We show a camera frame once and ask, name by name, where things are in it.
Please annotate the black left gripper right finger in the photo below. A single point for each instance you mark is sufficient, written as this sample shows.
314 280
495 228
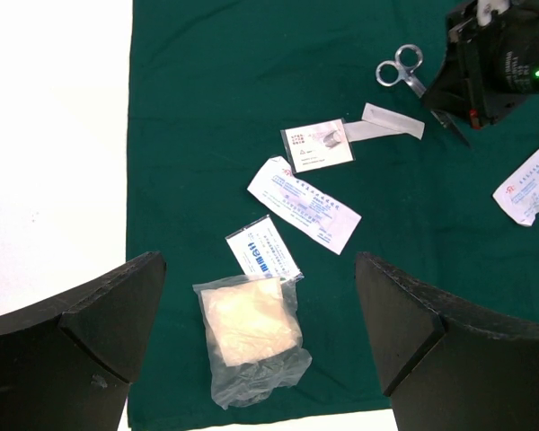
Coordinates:
446 363

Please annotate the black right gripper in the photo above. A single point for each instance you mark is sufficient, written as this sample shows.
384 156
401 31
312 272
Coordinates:
487 71

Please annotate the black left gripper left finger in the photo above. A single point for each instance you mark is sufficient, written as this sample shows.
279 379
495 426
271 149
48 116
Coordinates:
68 362

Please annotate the curved steel scissors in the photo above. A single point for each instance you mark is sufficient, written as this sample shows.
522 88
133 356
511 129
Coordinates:
404 73

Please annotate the white paper strip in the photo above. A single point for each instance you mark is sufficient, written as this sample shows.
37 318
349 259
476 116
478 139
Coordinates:
362 130
393 120

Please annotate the small suture needle packet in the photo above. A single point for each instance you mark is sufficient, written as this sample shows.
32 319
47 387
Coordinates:
317 146

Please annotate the green surgical drape cloth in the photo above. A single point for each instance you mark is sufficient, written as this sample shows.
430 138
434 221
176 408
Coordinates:
212 85

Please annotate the long white blue pouch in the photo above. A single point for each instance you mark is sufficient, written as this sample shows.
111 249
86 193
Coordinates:
318 215

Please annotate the clear bag beige gauze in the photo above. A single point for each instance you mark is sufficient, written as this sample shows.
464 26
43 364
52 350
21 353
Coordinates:
254 340

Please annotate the small white blue packet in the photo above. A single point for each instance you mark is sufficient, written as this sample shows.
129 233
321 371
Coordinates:
260 251

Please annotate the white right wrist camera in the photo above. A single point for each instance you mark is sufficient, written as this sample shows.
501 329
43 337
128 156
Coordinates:
486 10

